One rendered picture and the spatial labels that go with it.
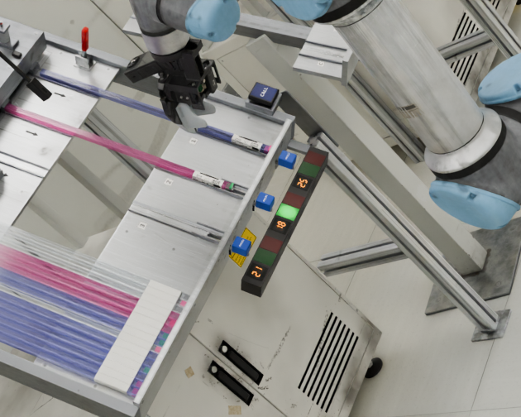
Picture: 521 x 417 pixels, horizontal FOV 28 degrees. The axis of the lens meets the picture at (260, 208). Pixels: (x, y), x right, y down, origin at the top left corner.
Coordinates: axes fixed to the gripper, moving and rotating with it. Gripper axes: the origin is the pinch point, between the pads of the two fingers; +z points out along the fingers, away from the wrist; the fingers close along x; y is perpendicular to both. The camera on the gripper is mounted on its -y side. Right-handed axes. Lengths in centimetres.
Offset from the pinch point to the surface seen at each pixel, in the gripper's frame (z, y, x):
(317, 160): 20.2, 15.8, 13.9
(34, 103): 4.6, -38.8, 3.4
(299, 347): 71, 7, 2
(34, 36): -2.6, -42.7, 14.7
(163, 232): 14.2, -2.8, -14.1
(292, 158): 17.0, 12.3, 10.8
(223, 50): 74, -58, 96
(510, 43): 55, 32, 92
